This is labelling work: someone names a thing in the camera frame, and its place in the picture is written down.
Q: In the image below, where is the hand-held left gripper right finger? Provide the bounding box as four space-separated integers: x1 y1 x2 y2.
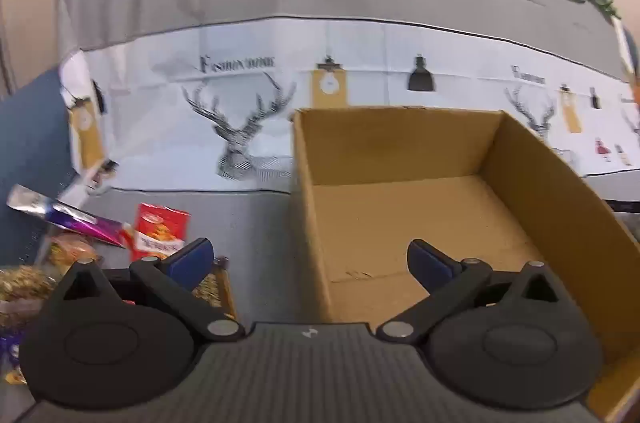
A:
375 239 581 346

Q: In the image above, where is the yellow orange snack packet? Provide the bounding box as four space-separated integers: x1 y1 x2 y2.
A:
47 233 101 271

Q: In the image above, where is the purple magenta snack packet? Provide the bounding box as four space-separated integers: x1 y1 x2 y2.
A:
6 184 133 249

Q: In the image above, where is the clear mixed nut packet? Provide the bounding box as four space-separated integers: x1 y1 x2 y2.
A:
192 255 238 321

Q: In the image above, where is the blue sofa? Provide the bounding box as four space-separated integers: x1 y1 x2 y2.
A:
0 68 81 269

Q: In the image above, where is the golden snack packet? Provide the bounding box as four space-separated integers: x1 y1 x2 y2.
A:
0 267 58 329

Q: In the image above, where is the red snack packet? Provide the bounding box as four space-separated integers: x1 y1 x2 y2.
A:
129 202 192 261

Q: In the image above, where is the cardboard box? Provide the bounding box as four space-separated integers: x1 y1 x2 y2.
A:
290 106 640 421

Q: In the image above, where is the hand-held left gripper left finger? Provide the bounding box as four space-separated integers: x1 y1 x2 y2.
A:
47 237 246 344

